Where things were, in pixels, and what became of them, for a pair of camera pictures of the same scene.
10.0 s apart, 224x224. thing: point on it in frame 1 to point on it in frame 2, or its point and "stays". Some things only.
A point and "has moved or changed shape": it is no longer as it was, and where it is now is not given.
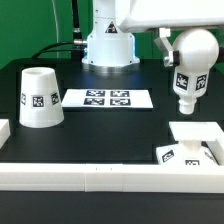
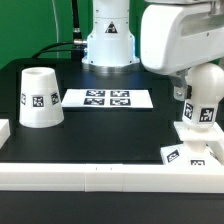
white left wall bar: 5,131 stays
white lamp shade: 40,104 stays
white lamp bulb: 198,54 has moved or changed shape
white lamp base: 190,150 stays
